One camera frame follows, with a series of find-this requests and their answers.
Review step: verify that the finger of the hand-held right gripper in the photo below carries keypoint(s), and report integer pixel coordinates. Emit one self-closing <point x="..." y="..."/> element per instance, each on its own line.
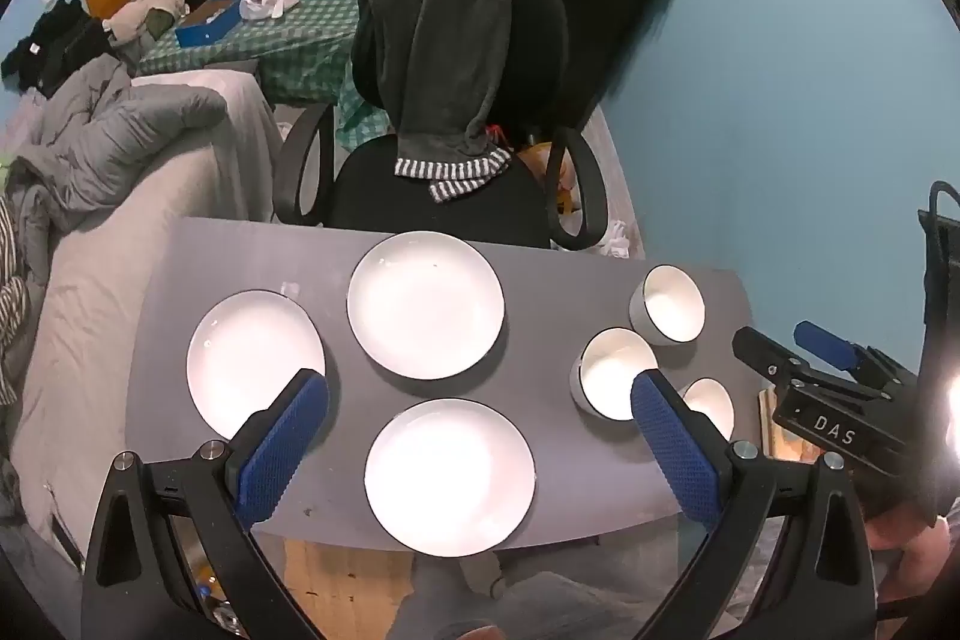
<point x="825" y="344"/>
<point x="765" y="351"/>

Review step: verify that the white plate black rim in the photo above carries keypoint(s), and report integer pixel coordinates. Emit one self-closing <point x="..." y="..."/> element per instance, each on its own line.
<point x="240" y="355"/>
<point x="450" y="475"/>
<point x="425" y="302"/>

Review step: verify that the grey hoodie striped cuffs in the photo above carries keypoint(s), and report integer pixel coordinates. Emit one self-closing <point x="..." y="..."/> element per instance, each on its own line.
<point x="450" y="48"/>

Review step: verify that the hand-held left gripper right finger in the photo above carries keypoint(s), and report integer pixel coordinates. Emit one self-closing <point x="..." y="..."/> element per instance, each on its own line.
<point x="675" y="452"/>

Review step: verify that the beige and olive clothes pile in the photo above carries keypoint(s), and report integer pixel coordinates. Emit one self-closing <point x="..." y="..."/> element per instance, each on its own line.
<point x="146" y="14"/>

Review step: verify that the person's right hand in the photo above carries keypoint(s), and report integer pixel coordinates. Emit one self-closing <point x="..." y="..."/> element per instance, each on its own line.
<point x="900" y="527"/>

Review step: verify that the white crumpled item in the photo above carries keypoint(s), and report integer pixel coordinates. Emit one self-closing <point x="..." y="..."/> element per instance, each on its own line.
<point x="619" y="239"/>

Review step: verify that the blue flat box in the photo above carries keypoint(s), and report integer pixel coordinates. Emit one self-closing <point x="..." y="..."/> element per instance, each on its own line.
<point x="206" y="25"/>

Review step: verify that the orange soft item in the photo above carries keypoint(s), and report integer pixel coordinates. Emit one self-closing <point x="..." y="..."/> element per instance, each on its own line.
<point x="540" y="164"/>

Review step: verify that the white bowl black rim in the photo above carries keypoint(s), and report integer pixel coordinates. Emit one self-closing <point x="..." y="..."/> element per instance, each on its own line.
<point x="611" y="377"/>
<point x="671" y="302"/>
<point x="712" y="404"/>

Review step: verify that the grey jacket on sofa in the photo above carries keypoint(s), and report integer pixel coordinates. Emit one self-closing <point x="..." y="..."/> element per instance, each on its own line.
<point x="112" y="138"/>

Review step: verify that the black office chair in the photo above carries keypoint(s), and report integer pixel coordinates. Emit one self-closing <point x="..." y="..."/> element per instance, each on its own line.
<point x="450" y="205"/>

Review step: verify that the striped cloth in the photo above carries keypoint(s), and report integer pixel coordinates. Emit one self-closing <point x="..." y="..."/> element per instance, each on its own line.
<point x="11" y="317"/>

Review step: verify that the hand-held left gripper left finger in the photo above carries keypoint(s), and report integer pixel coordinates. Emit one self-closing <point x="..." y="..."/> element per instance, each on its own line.
<point x="281" y="445"/>

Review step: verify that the black clothes pile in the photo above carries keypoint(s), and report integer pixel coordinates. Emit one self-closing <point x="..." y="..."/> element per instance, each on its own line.
<point x="60" y="48"/>

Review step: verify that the green checked tablecloth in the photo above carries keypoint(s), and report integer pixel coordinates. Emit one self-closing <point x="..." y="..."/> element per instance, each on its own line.
<point x="300" y="40"/>

